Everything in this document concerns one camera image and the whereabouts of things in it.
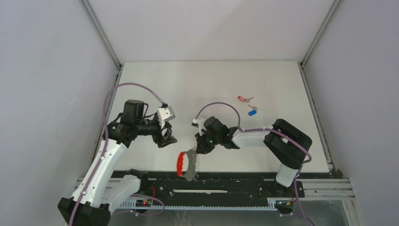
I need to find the circuit board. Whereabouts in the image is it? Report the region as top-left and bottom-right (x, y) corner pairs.
(275, 202), (295, 209)
(136, 200), (152, 208)

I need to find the blue tag key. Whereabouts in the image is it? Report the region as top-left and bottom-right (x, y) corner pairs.
(248, 105), (258, 116)

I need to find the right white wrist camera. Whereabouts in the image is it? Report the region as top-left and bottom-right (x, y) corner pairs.
(192, 117), (207, 136)

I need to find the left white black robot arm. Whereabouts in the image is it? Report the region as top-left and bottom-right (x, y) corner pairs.
(58, 100), (177, 226)

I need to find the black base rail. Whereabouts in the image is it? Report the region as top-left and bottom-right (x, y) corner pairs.
(120, 169), (305, 207)

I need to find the left circuit board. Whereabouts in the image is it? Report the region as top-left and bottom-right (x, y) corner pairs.
(136, 200), (152, 208)

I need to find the right circuit board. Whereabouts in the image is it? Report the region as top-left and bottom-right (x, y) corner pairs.
(275, 202), (295, 209)

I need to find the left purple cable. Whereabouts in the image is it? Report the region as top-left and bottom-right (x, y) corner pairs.
(68, 82), (165, 226)

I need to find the red grey keyring holder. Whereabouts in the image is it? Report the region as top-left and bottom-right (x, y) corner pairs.
(176, 148), (198, 181)

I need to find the red tag key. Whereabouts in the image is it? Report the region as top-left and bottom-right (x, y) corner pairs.
(237, 96), (254, 103)

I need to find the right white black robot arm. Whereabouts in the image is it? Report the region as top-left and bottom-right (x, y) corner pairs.
(192, 116), (312, 197)

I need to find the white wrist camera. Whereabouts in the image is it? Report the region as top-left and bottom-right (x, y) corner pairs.
(157, 106), (176, 129)
(192, 117), (207, 136)

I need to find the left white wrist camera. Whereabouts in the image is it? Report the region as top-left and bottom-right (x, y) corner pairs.
(157, 106), (176, 129)

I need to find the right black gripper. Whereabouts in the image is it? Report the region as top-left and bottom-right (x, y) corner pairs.
(195, 129), (221, 155)

